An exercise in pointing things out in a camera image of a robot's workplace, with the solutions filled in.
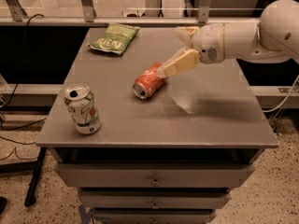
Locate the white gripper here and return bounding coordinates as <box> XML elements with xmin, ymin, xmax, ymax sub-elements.
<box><xmin>157</xmin><ymin>23</ymin><xmax>224</xmax><ymax>78</ymax></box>

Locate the red coke can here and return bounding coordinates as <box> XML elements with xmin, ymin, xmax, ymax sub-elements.
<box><xmin>133</xmin><ymin>62</ymin><xmax>166</xmax><ymax>100</ymax></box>

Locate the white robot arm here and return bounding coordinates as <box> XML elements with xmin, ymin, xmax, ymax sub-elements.
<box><xmin>157</xmin><ymin>0</ymin><xmax>299</xmax><ymax>78</ymax></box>

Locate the white green soda can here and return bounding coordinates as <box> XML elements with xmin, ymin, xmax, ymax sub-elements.
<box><xmin>64</xmin><ymin>83</ymin><xmax>102</xmax><ymax>134</ymax></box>

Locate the green chip bag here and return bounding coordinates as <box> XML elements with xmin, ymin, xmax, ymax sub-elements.
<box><xmin>88</xmin><ymin>24</ymin><xmax>140</xmax><ymax>55</ymax></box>

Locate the grey drawer cabinet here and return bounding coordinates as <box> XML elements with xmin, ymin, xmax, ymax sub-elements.
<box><xmin>36</xmin><ymin>27</ymin><xmax>280</xmax><ymax>224</ymax></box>

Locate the middle grey drawer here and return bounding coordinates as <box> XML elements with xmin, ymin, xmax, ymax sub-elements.
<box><xmin>78</xmin><ymin>189</ymin><xmax>231</xmax><ymax>209</ymax></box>

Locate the grey drawer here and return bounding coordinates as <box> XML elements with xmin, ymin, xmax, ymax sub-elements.
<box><xmin>78</xmin><ymin>189</ymin><xmax>231</xmax><ymax>209</ymax></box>
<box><xmin>93</xmin><ymin>209</ymin><xmax>216</xmax><ymax>224</ymax></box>
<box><xmin>55</xmin><ymin>163</ymin><xmax>254</xmax><ymax>188</ymax></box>

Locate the bottom grey drawer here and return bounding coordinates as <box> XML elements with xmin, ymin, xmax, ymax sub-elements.
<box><xmin>93</xmin><ymin>209</ymin><xmax>216</xmax><ymax>224</ymax></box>

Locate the top grey drawer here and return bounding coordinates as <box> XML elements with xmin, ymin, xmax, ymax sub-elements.
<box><xmin>55</xmin><ymin>163</ymin><xmax>254</xmax><ymax>188</ymax></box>

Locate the black stand leg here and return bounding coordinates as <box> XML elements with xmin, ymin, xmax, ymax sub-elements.
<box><xmin>24</xmin><ymin>147</ymin><xmax>47</xmax><ymax>207</ymax></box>

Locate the white cable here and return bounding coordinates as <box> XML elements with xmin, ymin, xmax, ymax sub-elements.
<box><xmin>262</xmin><ymin>74</ymin><xmax>299</xmax><ymax>114</ymax></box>

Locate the metal railing frame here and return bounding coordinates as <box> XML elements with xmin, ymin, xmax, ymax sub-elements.
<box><xmin>0</xmin><ymin>0</ymin><xmax>276</xmax><ymax>27</ymax></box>

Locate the black cable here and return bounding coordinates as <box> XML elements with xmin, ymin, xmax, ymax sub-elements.
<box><xmin>0</xmin><ymin>13</ymin><xmax>48</xmax><ymax>161</ymax></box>

